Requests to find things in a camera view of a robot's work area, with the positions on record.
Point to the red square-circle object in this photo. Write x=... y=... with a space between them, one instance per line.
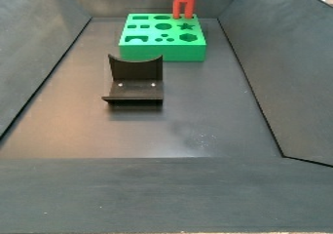
x=182 y=7

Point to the green shape-sorter fixture block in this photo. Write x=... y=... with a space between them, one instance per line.
x=154 y=35

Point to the black curved regrasp stand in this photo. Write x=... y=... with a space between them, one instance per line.
x=136 y=80

